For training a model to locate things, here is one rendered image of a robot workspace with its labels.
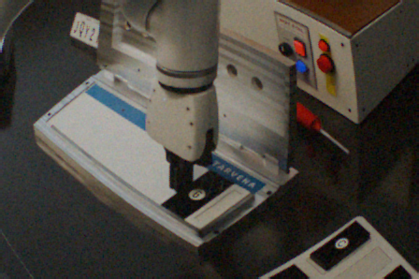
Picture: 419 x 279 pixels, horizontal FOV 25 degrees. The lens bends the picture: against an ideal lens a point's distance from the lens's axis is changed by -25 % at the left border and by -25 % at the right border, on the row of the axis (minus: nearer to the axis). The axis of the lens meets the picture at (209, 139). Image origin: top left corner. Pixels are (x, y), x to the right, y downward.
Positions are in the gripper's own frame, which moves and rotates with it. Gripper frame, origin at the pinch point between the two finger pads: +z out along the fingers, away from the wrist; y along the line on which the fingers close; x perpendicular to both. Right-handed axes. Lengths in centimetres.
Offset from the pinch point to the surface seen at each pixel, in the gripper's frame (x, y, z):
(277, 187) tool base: 8.6, 10.5, 0.7
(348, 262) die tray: 4.0, 32.4, 2.9
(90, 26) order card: 17.1, -45.6, -3.5
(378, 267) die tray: 5.9, 38.8, 2.5
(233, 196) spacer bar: 2.9, 7.3, 1.0
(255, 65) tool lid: 10.5, 3.1, -15.3
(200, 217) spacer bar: -3.0, 7.0, 2.3
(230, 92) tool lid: 10.9, -1.9, -8.4
